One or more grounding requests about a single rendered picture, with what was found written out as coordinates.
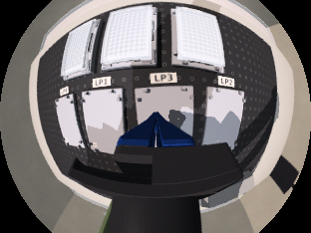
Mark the white operator button panel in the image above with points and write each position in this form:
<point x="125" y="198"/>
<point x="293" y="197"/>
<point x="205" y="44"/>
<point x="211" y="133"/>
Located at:
<point x="236" y="189"/>

